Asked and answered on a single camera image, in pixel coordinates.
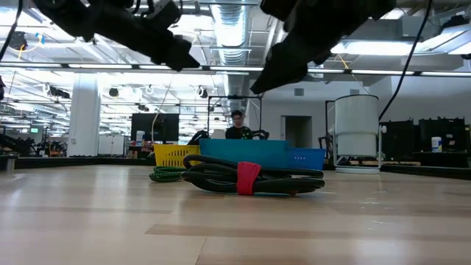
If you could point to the green exit sign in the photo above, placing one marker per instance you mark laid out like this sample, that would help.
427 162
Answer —
34 130

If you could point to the white wipes canister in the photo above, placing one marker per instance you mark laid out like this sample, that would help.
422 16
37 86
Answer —
140 139
436 145

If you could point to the black cabinets row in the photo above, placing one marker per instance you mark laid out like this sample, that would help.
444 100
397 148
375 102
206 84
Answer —
401 136

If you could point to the white square pillar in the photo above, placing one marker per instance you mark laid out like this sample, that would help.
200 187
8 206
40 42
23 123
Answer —
84 117

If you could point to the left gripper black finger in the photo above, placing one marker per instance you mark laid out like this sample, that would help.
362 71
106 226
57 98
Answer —
176 55

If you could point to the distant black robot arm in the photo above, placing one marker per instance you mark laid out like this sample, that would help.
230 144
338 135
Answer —
198 137
262 134

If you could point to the person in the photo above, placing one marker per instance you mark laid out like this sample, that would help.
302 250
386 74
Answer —
238 132

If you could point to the small blue plastic bin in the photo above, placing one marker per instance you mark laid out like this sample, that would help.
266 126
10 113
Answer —
309 159

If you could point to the white cabinet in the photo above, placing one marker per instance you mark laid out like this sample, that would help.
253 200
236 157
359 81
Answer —
110 145

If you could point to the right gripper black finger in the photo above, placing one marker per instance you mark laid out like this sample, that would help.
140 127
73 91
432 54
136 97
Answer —
294 59

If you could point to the black ceiling camera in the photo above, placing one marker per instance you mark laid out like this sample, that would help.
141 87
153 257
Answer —
17 40

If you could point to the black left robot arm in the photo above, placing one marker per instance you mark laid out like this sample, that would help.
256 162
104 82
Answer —
62 14

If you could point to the yellow plastic bin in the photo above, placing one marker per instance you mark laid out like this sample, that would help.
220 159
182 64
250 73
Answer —
176 154

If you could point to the large teal plastic bin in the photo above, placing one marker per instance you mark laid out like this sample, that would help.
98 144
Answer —
250 154

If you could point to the long ceiling light strip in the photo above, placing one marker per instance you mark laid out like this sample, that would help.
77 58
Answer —
99 66

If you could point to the large black screen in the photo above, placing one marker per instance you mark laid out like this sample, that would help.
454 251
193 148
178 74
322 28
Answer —
169 127

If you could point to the silver ventilation duct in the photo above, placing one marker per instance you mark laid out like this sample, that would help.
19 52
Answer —
230 22

